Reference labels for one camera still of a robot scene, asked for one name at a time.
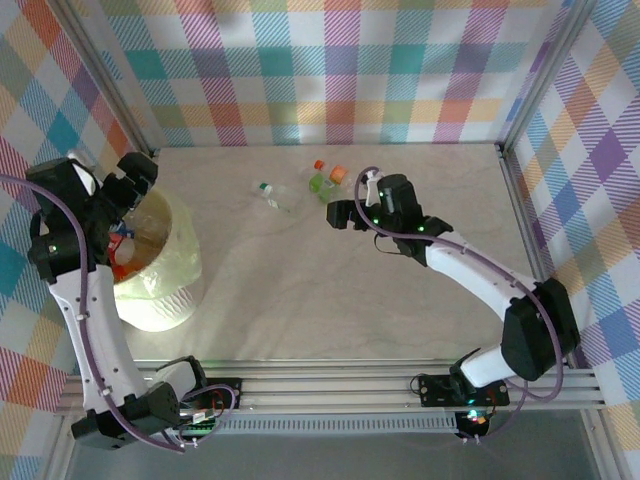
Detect pale yellow plastic bin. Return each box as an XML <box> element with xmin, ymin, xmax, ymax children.
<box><xmin>107</xmin><ymin>187</ymin><xmax>204</xmax><ymax>334</ymax></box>

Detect clear bottle wide orange cap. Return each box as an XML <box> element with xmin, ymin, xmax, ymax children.
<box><xmin>319</xmin><ymin>165</ymin><xmax>354</xmax><ymax>204</ymax></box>

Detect clear bottle small green cap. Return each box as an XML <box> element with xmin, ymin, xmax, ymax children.
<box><xmin>253</xmin><ymin>181</ymin><xmax>304</xmax><ymax>215</ymax></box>

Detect small circuit board with lights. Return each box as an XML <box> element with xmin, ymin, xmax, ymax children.
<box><xmin>457</xmin><ymin>408</ymin><xmax>490</xmax><ymax>441</ymax></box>

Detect green circuit board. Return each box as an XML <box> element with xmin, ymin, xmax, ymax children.
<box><xmin>172</xmin><ymin>407</ymin><xmax>224</xmax><ymax>449</ymax></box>

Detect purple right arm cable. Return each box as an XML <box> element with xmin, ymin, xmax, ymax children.
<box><xmin>353</xmin><ymin>165</ymin><xmax>564</xmax><ymax>444</ymax></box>

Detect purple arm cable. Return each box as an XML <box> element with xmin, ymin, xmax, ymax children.
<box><xmin>0</xmin><ymin>174</ymin><xmax>186</xmax><ymax>454</ymax></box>
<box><xmin>353</xmin><ymin>165</ymin><xmax>564</xmax><ymax>444</ymax></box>

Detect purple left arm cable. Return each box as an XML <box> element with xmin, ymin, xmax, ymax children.
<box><xmin>0</xmin><ymin>174</ymin><xmax>186</xmax><ymax>454</ymax></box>

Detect aluminium frame post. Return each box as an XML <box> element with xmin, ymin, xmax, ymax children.
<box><xmin>59</xmin><ymin>0</ymin><xmax>156</xmax><ymax>154</ymax></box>
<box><xmin>497</xmin><ymin>0</ymin><xmax>599</xmax><ymax>156</ymax></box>

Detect aluminium side rail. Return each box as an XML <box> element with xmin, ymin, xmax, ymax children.
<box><xmin>494</xmin><ymin>142</ymin><xmax>584</xmax><ymax>371</ymax></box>

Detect aluminium frame rail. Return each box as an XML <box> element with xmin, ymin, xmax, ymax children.
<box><xmin>117</xmin><ymin>360</ymin><xmax>609</xmax><ymax>412</ymax></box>

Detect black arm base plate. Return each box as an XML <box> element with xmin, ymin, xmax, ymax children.
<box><xmin>197</xmin><ymin>377</ymin><xmax>245</xmax><ymax>410</ymax></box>
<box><xmin>416</xmin><ymin>373</ymin><xmax>511</xmax><ymax>409</ymax></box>

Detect grey slotted cable duct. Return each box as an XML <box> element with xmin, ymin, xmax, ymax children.
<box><xmin>179</xmin><ymin>412</ymin><xmax>461</xmax><ymax>437</ymax></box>

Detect aluminium frame leg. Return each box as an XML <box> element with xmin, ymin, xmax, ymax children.
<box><xmin>43</xmin><ymin>439</ymin><xmax>76</xmax><ymax>480</ymax></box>
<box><xmin>581</xmin><ymin>408</ymin><xmax>619</xmax><ymax>480</ymax></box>

